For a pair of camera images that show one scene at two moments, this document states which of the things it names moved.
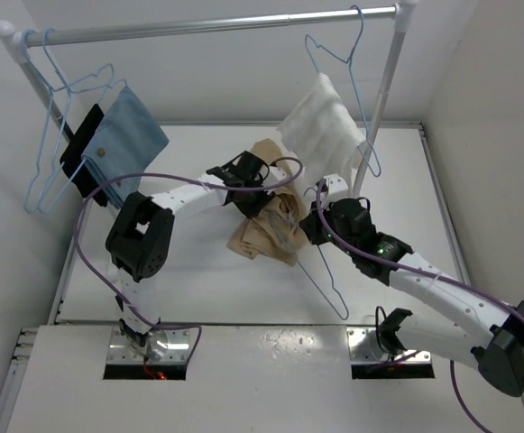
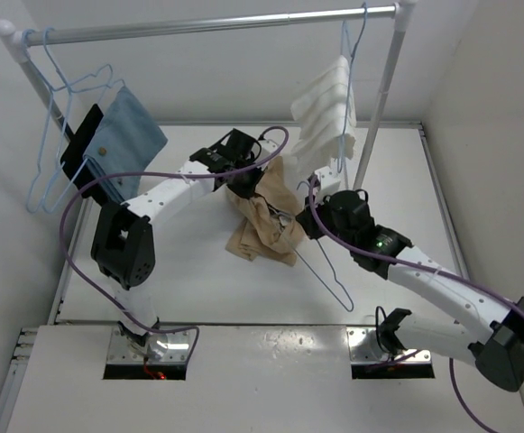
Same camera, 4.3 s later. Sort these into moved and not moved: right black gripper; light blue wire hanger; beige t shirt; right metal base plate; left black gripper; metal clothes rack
Moved: left black gripper; light blue wire hanger
Not moved: beige t shirt; right metal base plate; right black gripper; metal clothes rack
